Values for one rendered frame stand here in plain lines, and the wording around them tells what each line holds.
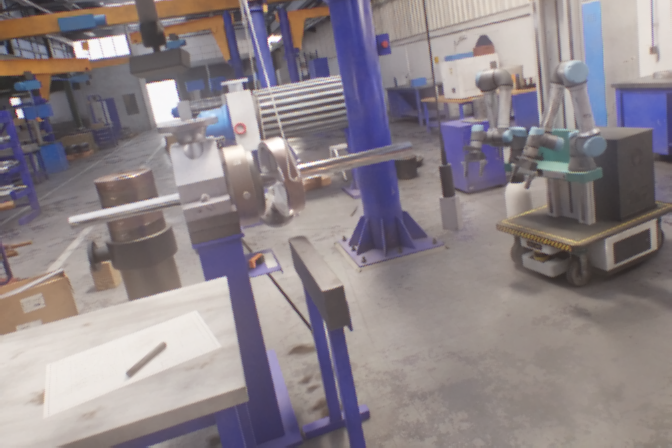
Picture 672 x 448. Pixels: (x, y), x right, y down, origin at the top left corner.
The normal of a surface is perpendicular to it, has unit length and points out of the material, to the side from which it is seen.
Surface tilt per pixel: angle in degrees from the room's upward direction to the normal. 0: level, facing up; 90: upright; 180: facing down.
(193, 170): 45
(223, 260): 90
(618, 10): 90
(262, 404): 90
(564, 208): 90
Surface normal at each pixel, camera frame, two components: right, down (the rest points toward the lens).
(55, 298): 0.58, 0.09
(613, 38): 0.26, 0.18
